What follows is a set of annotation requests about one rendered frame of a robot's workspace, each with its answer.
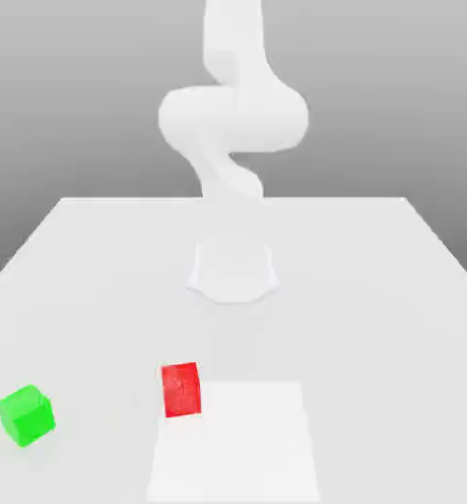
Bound small green cube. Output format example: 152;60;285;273
0;383;57;449

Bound small red cube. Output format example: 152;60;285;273
160;360;203;419

